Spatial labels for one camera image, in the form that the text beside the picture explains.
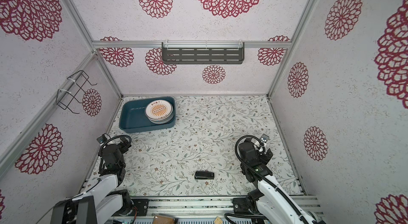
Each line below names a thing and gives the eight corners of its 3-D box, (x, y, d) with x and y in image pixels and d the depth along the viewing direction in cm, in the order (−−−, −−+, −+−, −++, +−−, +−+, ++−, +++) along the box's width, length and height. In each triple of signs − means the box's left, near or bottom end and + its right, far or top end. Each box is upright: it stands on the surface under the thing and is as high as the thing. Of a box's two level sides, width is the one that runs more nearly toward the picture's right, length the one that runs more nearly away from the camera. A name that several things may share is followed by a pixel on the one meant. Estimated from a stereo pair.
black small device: (194, 179, 84) (194, 177, 81) (195, 173, 86) (194, 170, 83) (214, 179, 84) (214, 177, 81) (213, 173, 86) (214, 170, 83)
